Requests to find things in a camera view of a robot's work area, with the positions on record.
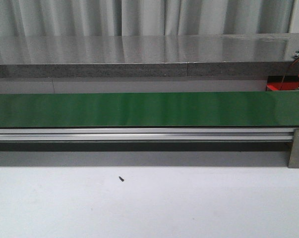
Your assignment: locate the green conveyor belt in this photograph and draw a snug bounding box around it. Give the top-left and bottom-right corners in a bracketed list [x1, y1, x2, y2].
[0, 91, 299, 128]

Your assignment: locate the grey pleated curtain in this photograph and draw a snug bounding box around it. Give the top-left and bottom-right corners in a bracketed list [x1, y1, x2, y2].
[0, 0, 294, 37]

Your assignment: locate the grey stone shelf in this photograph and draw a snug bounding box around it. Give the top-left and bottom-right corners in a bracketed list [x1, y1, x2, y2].
[0, 33, 299, 78]

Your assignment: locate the aluminium conveyor frame rail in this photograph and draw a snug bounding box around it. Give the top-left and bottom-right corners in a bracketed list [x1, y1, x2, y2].
[0, 127, 295, 141]

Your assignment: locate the red plastic bin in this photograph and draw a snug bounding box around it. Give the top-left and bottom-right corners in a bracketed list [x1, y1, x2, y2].
[266, 76, 299, 91]

